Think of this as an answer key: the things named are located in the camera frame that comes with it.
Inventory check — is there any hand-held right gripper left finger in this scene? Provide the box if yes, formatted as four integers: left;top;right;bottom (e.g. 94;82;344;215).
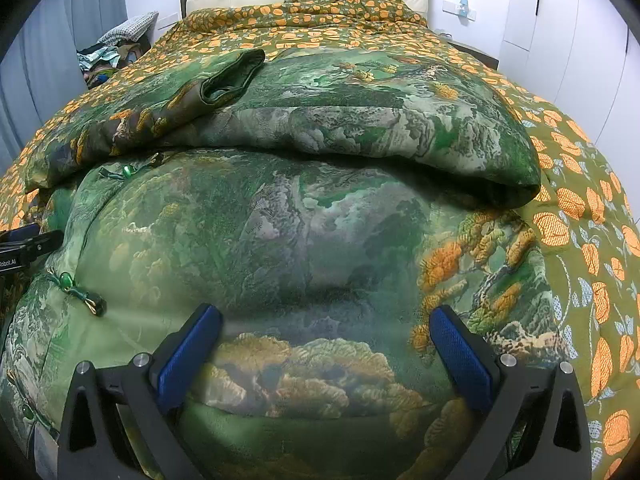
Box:
57;304;224;480

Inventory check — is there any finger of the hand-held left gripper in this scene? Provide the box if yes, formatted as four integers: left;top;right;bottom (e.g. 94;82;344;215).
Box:
0;224;42;245
0;231;65;261

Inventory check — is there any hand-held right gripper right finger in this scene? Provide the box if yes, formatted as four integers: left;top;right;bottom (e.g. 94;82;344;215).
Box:
425;305;594;480

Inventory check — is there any green printed padded jacket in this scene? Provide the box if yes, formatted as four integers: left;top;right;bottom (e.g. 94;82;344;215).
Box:
0;42;563;480

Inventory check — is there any pile of clothes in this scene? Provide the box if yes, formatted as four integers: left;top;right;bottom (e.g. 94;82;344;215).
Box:
77;42;151;86

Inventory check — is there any blue curtain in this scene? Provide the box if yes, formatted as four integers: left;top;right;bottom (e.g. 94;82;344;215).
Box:
0;0;128;171

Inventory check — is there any green quilt with orange flowers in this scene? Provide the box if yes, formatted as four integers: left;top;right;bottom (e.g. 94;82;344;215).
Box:
0;0;640;480

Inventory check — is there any checked pillow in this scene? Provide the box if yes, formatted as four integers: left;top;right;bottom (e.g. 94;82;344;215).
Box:
97;11;160;45

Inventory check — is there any dark nightstand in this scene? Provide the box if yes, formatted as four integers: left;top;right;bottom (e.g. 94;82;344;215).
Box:
440;35;500;71

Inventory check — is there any white wardrobe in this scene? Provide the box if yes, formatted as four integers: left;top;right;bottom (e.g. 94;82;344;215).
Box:
497;0;640;201

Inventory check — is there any wall socket with blue plug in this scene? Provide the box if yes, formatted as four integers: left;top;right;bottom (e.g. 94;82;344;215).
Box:
442;0;478;23

